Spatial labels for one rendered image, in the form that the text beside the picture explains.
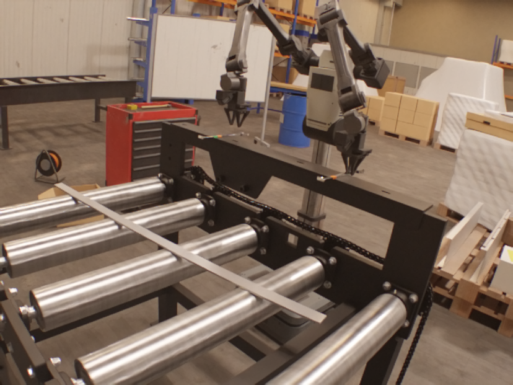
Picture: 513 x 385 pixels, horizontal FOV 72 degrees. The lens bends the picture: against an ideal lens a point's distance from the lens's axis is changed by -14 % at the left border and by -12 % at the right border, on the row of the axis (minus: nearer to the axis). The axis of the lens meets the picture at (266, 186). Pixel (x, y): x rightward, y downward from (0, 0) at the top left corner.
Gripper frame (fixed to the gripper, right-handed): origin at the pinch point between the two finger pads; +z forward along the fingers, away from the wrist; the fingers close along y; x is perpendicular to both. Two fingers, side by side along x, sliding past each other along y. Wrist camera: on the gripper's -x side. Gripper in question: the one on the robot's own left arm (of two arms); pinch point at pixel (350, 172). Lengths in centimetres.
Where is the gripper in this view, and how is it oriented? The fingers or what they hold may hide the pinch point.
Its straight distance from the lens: 135.1
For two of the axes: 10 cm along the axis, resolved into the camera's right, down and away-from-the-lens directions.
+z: -1.2, 9.4, 3.2
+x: 6.6, -1.7, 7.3
